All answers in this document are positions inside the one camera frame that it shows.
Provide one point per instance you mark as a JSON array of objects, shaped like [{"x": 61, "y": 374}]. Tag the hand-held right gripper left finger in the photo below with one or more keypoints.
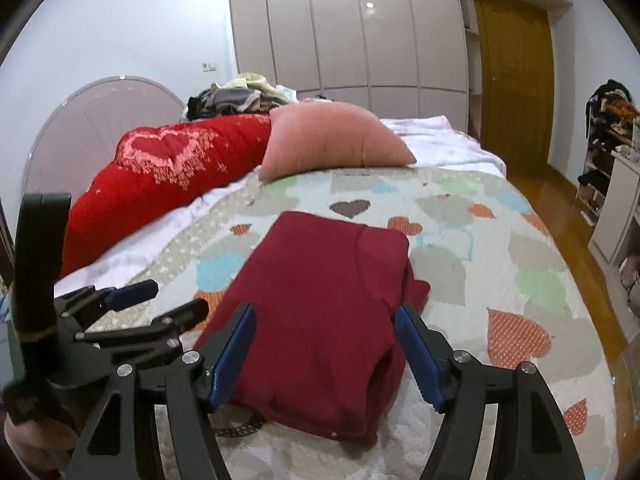
[{"x": 234, "y": 352}]

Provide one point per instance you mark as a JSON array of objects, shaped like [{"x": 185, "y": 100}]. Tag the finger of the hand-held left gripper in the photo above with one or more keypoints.
[
  {"x": 170, "y": 322},
  {"x": 131, "y": 294}
]

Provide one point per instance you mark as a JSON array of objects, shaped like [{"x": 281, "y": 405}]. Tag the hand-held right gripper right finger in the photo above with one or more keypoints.
[{"x": 419, "y": 355}]

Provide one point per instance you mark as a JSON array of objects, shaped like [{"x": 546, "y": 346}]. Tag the dark red garment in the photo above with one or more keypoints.
[{"x": 320, "y": 310}]

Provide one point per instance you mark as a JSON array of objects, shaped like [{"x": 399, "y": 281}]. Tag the pile of mixed clothes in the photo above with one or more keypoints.
[{"x": 235, "y": 97}]

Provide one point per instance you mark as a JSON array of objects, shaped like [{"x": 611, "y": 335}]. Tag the person's left hand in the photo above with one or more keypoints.
[{"x": 35, "y": 437}]

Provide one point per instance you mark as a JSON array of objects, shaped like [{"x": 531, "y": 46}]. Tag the red floral comforter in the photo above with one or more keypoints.
[{"x": 150, "y": 180}]

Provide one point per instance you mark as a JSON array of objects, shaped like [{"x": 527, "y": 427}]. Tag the heart-patterned quilt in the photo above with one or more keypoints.
[{"x": 500, "y": 270}]

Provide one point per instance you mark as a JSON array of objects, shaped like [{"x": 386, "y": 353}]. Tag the rounded padded headboard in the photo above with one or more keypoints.
[{"x": 75, "y": 120}]

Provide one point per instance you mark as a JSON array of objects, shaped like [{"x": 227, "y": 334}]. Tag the white fleece blanket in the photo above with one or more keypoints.
[{"x": 450, "y": 142}]

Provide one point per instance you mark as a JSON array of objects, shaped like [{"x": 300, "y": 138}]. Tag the white cabinet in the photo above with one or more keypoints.
[{"x": 617, "y": 210}]

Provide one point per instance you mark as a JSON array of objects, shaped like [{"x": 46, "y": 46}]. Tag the wooden door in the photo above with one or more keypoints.
[{"x": 515, "y": 85}]

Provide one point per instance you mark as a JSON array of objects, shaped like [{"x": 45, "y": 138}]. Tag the cluttered storage rack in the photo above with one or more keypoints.
[{"x": 607, "y": 125}]

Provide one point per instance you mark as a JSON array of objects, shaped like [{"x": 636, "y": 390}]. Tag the beige wardrobe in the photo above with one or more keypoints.
[{"x": 350, "y": 35}]

